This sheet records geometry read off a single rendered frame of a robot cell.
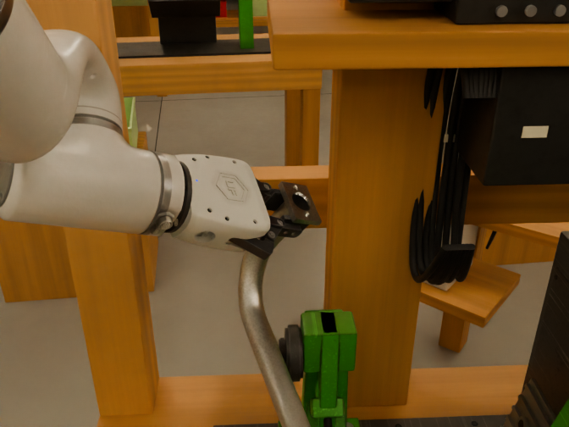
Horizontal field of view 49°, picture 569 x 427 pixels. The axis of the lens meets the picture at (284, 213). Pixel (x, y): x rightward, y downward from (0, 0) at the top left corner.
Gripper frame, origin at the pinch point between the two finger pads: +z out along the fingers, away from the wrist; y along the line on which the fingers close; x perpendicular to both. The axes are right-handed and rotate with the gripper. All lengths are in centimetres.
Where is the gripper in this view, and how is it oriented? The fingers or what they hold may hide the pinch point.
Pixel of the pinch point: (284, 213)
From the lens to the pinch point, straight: 73.4
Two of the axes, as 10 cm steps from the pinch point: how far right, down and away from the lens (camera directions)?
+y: -3.1, -8.0, 5.2
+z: 7.7, 1.1, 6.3
